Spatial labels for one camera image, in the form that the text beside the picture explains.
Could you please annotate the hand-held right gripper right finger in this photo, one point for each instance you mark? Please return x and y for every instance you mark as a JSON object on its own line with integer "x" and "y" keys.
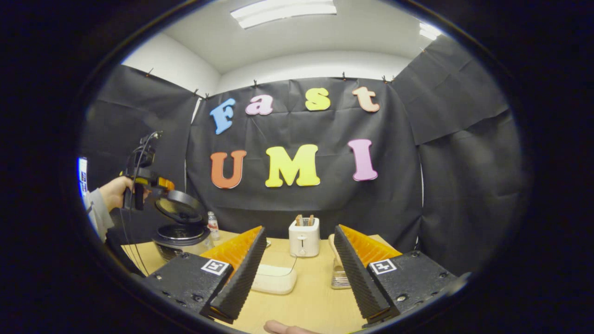
{"x": 359, "y": 278}

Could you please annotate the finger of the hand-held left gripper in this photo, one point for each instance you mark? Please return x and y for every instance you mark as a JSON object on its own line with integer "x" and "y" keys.
{"x": 160, "y": 182}

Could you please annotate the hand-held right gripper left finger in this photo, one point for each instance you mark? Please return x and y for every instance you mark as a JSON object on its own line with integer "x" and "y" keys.
{"x": 239, "y": 278}

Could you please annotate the clear container of rice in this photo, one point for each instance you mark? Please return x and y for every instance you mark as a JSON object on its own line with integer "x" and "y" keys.
{"x": 274, "y": 280}

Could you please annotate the wooden spoon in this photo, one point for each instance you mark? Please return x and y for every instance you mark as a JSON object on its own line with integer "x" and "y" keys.
{"x": 333, "y": 243}

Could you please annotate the grey rice cooker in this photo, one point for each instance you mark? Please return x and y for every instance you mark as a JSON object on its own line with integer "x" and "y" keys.
{"x": 178, "y": 234}

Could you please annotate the small clear bottle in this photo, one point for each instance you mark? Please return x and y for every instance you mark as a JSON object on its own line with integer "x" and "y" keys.
{"x": 213, "y": 227}

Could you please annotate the lit computer monitor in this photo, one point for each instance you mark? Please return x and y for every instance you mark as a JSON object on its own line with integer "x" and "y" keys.
{"x": 82, "y": 176}

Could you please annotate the white toaster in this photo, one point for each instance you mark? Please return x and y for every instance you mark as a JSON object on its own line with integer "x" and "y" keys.
{"x": 304, "y": 241}

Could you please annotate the black backdrop cloth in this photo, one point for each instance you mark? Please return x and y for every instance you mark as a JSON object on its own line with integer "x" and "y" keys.
{"x": 464, "y": 162}

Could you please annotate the long ceiling light panel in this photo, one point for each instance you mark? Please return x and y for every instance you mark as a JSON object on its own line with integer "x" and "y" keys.
{"x": 283, "y": 11}

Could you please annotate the small ceiling light panel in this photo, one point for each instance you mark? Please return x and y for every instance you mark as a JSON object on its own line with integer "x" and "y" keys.
{"x": 429, "y": 31}

